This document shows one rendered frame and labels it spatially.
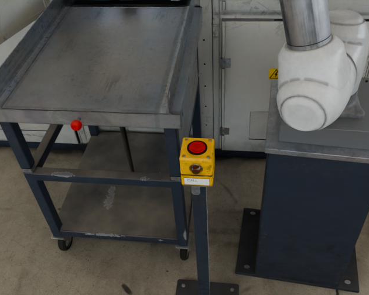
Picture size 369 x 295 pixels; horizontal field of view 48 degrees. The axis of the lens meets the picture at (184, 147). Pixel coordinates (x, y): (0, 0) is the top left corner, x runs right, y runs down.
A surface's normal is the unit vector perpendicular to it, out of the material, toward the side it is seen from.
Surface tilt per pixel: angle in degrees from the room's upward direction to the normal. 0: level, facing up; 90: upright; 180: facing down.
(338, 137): 90
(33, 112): 90
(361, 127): 3
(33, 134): 90
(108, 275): 0
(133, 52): 0
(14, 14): 90
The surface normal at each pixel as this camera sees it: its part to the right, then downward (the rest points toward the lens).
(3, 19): 0.90, 0.25
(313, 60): -0.24, 0.01
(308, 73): -0.40, 0.37
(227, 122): -0.12, 0.69
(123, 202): -0.06, -0.72
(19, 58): 0.99, 0.04
